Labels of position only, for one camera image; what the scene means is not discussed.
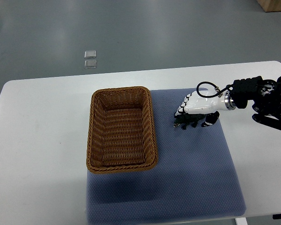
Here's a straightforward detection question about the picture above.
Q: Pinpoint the wooden box corner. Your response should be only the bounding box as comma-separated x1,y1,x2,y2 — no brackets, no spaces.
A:
257,0,281,12

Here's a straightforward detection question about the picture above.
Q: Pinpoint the dark green toy crocodile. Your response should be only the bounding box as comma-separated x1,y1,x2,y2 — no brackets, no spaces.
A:
173,113,206,130

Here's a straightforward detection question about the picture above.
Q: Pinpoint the upper floor socket plate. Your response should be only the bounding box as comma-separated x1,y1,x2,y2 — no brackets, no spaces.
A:
84,50,96,59

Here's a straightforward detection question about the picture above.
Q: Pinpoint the brown wicker basket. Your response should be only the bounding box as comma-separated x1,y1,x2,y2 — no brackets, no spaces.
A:
86,86,158,174

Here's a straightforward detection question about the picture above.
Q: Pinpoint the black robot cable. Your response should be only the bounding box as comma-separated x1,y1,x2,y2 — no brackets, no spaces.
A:
196,81,234,98

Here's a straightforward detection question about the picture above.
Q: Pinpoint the blue-grey textured mat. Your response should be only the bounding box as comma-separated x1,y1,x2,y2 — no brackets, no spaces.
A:
86,89,246,225

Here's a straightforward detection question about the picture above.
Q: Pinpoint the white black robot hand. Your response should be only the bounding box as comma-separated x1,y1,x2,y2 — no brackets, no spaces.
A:
174,91,236,127

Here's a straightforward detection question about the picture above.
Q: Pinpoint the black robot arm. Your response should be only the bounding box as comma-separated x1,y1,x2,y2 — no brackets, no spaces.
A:
230,76,281,131

